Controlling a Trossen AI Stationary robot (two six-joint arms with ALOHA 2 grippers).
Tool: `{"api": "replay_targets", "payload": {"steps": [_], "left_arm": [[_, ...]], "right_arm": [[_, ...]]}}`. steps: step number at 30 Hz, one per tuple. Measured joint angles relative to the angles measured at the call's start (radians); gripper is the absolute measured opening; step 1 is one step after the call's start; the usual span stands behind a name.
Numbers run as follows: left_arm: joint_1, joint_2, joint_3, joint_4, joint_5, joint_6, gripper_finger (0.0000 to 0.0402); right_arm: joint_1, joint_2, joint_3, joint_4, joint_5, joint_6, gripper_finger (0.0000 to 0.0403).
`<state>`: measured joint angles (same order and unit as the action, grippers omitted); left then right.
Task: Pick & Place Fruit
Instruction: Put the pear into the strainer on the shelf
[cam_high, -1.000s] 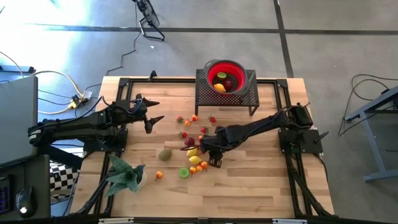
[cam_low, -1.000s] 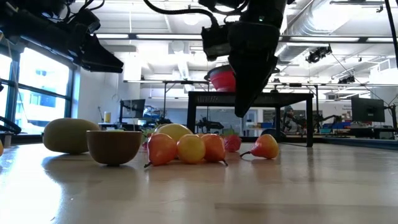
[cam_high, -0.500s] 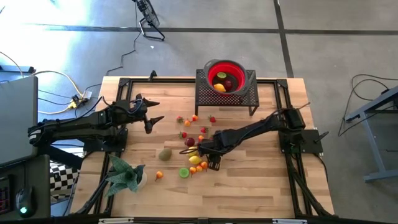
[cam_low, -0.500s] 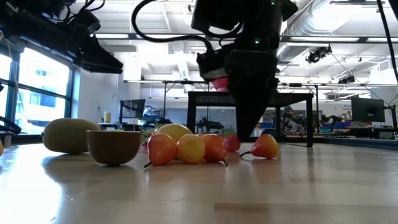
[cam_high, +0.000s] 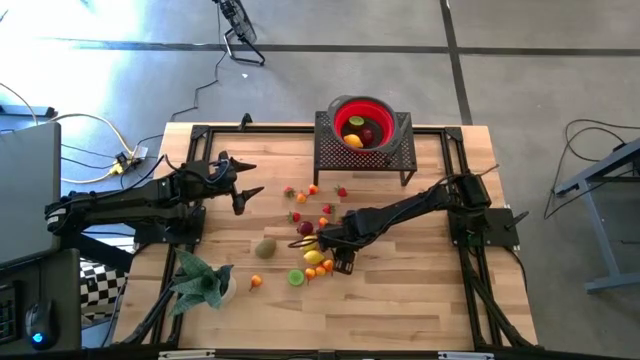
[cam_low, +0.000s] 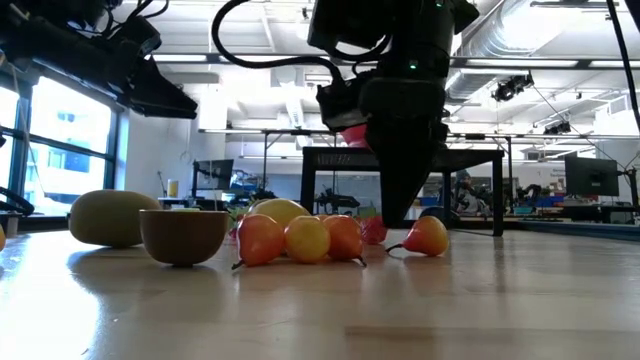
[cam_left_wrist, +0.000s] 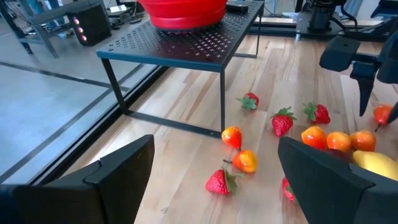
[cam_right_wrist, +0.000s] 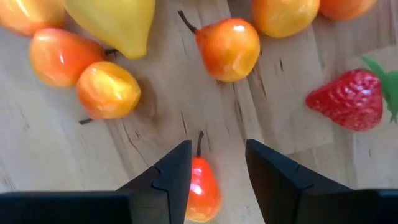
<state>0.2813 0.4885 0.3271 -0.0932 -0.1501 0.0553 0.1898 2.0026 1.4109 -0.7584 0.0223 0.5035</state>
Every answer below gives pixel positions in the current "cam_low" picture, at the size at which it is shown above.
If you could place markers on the black background robot arm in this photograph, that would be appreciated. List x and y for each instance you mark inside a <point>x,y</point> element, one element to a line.
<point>335,201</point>

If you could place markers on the black ceiling camera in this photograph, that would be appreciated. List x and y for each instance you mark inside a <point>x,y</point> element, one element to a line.
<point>557,129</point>
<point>510,87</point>

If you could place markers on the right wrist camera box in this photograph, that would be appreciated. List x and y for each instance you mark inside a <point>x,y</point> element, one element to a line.
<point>345,107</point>

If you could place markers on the black computer monitor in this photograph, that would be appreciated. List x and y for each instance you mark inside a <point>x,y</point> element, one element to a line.
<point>592,176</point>
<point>215,172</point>

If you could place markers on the yellow plastic lemon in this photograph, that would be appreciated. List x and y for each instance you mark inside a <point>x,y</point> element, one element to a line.
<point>280,210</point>

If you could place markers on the small orange plastic pear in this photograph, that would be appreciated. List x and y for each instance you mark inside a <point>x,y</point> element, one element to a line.
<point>258,240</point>
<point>427,237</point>
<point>306,240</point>
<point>345,237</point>

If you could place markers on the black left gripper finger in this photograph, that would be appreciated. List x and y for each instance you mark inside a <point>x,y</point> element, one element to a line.
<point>165,111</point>
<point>155,85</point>

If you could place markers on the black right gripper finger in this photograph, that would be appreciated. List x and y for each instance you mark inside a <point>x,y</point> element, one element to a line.
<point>405,185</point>

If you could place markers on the black background rig frame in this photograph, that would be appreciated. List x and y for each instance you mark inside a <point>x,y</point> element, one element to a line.
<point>250,131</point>

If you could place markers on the green mango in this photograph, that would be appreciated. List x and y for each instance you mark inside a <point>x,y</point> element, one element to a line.
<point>105,217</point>

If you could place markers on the red collapsible colander bowl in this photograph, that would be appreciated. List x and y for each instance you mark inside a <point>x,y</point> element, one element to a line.
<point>356,137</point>

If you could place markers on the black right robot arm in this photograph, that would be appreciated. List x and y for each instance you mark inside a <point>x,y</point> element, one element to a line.
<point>350,20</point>

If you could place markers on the black perforated metal shelf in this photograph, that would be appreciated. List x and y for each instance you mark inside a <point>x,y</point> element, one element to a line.
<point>330,159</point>

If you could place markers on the silver ventilation duct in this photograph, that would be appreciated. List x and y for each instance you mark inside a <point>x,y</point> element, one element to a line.
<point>500,40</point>

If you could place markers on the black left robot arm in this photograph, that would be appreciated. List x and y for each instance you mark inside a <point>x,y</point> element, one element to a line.
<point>30,35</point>

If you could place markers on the yellow container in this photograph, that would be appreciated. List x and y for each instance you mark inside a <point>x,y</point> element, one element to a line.
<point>172,188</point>

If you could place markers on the large window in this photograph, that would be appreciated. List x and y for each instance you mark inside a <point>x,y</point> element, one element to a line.
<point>70,150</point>

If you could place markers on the person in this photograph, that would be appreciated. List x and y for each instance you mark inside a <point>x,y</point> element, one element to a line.
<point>465,197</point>

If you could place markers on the black overhead light bar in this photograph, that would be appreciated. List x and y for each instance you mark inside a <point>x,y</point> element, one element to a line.
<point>584,63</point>

